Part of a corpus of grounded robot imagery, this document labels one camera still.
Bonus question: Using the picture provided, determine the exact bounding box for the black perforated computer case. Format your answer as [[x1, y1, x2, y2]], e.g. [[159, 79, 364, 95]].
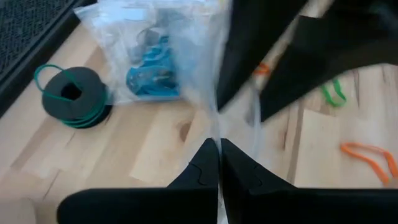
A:
[[0, 0, 74, 74]]

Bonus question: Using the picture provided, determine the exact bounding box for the green rubber band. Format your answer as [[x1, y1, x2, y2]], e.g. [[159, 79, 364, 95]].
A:
[[320, 78, 348, 108]]

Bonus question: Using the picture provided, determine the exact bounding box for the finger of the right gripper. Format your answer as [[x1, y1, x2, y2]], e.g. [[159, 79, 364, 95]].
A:
[[216, 0, 308, 111], [259, 0, 398, 122]]

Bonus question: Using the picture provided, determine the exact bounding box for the small dark round container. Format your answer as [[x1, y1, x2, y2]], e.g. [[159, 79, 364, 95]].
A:
[[33, 63, 113, 129]]

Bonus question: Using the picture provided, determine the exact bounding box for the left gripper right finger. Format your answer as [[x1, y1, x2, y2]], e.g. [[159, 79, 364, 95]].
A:
[[220, 138, 398, 224]]

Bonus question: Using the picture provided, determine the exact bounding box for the clear zip bag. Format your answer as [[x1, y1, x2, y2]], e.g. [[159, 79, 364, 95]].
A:
[[177, 0, 267, 224], [73, 0, 224, 104]]

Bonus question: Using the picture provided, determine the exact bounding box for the wide blue rubber band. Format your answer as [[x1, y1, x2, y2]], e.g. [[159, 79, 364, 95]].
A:
[[126, 65, 182, 98]]

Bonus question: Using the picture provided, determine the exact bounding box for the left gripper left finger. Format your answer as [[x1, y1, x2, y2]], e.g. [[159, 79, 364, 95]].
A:
[[57, 138, 220, 224]]

